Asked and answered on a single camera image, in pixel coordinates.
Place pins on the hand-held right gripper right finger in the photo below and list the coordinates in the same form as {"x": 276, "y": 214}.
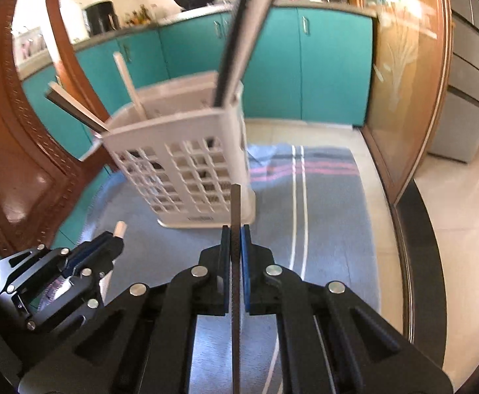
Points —
{"x": 246, "y": 262}

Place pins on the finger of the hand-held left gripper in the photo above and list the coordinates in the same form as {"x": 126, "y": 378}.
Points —
{"x": 83, "y": 285}
{"x": 50, "y": 256}

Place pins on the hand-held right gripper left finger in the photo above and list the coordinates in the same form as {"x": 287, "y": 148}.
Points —
{"x": 225, "y": 258}

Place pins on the white plastic utensil basket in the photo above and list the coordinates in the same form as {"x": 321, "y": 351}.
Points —
{"x": 173, "y": 129}

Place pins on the blue striped cloth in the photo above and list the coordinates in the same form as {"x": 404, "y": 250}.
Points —
{"x": 325, "y": 234}

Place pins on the carved wooden chair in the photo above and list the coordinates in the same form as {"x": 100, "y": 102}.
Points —
{"x": 9, "y": 164}

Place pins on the white dish rack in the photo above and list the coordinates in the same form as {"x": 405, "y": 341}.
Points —
{"x": 30, "y": 45}

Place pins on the wooden framed glass door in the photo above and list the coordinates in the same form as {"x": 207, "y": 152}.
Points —
{"x": 408, "y": 90}

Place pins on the black kitchen appliance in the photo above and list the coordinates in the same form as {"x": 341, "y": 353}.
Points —
{"x": 100, "y": 18}

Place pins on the grey kitchen countertop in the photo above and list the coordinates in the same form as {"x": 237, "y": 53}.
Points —
{"x": 182, "y": 15}

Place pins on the condiment bottles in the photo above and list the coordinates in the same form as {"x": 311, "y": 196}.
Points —
{"x": 141, "y": 14}

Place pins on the grey drawer cabinet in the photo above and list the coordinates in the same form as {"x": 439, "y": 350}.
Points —
{"x": 469, "y": 90}

